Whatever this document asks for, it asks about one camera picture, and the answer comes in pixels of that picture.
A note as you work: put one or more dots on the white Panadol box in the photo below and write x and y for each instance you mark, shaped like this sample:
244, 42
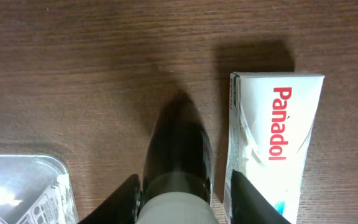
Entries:
271, 117

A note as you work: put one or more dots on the dark bottle with white cap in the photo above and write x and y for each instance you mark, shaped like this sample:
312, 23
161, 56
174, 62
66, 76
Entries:
178, 176

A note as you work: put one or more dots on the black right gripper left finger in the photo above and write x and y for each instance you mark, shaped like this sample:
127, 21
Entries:
121, 207

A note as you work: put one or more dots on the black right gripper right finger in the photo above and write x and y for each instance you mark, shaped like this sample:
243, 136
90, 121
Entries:
249, 206

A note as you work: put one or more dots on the clear plastic container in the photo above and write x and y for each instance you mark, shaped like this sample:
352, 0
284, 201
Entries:
35, 189

